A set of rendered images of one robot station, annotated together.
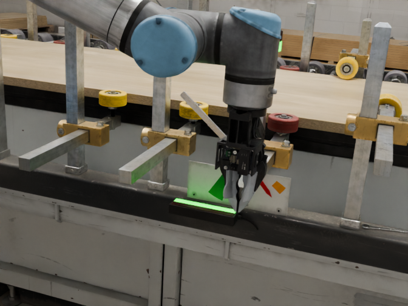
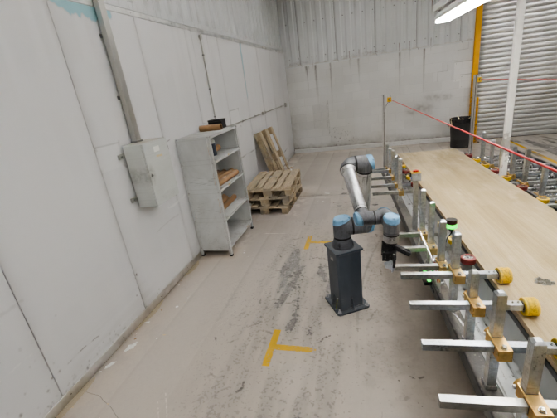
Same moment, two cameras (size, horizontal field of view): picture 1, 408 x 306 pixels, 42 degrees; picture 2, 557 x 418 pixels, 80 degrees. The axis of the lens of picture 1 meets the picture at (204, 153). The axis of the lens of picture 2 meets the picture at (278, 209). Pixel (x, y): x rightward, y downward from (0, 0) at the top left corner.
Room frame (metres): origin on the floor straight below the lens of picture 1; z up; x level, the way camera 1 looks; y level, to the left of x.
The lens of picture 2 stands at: (0.15, -1.77, 1.98)
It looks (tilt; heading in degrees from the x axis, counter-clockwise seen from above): 20 degrees down; 85
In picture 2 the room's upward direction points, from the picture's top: 8 degrees counter-clockwise
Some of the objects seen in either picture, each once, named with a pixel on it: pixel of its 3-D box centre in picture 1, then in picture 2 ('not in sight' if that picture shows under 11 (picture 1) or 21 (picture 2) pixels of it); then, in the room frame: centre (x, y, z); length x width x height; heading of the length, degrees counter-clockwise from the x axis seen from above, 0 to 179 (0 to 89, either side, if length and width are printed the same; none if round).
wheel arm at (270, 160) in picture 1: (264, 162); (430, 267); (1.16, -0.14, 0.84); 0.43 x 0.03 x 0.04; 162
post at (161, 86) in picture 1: (161, 108); (430, 234); (1.31, 0.12, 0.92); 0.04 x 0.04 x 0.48; 72
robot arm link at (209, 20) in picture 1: (187, 36); (384, 216); (0.95, 0.04, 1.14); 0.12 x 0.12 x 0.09; 82
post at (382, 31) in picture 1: (365, 131); (454, 272); (1.16, -0.36, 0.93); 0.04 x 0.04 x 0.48; 72
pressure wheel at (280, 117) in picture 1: (281, 135); (467, 264); (1.35, -0.20, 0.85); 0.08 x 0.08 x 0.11
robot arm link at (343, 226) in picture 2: not in sight; (342, 226); (0.90, 0.77, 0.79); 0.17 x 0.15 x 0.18; 172
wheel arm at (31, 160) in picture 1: (76, 139); (414, 235); (1.31, 0.33, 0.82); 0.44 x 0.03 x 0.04; 162
